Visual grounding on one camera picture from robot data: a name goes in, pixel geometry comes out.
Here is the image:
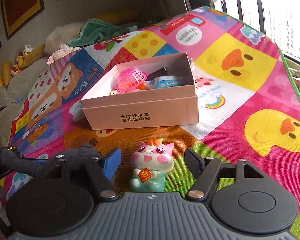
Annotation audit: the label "framed red picture left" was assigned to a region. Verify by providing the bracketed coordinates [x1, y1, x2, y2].
[1, 0, 44, 37]

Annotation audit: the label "small red-capped white bottle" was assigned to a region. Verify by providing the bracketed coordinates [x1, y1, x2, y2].
[109, 89, 118, 95]

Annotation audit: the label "pink white cloth bundle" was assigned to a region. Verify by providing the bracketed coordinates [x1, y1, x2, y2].
[47, 44, 81, 65]

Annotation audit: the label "pink plastic strainer scoop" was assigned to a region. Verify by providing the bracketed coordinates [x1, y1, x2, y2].
[116, 67, 148, 93]

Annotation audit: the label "yellow cushion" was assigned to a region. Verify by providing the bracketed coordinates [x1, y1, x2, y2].
[95, 9, 139, 25]

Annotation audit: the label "blue wet wipes pack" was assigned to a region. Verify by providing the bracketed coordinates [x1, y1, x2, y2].
[146, 76, 185, 89]

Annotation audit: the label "beige pillow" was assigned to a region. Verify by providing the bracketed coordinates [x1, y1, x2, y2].
[44, 22, 84, 55]

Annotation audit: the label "yellow plush toys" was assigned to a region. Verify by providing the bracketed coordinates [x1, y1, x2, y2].
[0, 43, 46, 87]

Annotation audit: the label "orange pumpkin bowl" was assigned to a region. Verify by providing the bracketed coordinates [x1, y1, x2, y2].
[137, 83, 149, 90]

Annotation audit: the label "colourful cartoon play mat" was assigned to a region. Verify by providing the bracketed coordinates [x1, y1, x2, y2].
[9, 7, 300, 239]

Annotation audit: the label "pink cardboard box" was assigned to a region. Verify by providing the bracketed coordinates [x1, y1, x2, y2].
[81, 53, 199, 130]

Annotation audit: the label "small potted plant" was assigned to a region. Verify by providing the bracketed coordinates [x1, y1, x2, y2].
[289, 68, 300, 88]

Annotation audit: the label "green towel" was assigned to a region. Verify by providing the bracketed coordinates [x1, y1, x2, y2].
[66, 18, 138, 47]

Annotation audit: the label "black plush toy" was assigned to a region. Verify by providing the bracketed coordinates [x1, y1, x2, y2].
[3, 145, 102, 177]

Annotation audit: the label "pink cow figurine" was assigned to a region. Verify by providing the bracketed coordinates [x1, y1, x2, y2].
[129, 138, 174, 192]

